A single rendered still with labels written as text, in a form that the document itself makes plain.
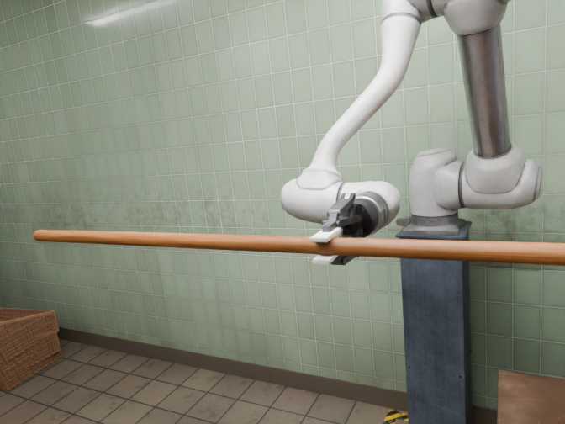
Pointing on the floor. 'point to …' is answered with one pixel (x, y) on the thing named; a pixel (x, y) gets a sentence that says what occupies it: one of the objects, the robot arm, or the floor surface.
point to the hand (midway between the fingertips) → (326, 245)
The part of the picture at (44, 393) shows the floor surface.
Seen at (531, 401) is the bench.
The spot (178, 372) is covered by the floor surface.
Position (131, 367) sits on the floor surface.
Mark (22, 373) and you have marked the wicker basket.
